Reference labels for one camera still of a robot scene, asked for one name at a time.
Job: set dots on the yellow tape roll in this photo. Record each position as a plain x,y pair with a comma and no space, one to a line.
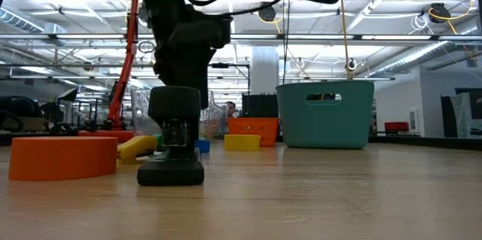
241,143

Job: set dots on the black stapler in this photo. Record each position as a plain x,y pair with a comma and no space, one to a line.
173,101

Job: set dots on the black leaning panel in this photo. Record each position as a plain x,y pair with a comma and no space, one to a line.
449,117

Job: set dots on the black background rig frame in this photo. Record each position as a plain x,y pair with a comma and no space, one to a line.
226,65

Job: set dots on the orange tape roll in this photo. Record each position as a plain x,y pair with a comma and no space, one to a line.
60,159

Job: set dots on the silver air duct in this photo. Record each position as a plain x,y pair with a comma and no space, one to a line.
22,22
414,57

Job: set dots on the blue tape roll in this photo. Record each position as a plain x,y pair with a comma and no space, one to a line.
204,146

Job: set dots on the orange mesh basket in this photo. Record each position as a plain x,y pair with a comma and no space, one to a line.
263,127

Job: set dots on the green staple remover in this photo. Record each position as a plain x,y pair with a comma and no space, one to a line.
159,142

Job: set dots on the teal plastic bin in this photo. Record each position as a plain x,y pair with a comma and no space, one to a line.
327,127

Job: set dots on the red desk lamp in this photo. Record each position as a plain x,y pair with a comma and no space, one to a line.
126,63

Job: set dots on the red cushioned seat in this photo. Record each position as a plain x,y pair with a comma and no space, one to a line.
396,127

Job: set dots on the white building column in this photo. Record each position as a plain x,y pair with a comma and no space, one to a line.
265,70

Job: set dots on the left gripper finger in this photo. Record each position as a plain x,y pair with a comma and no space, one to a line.
171,74
203,74

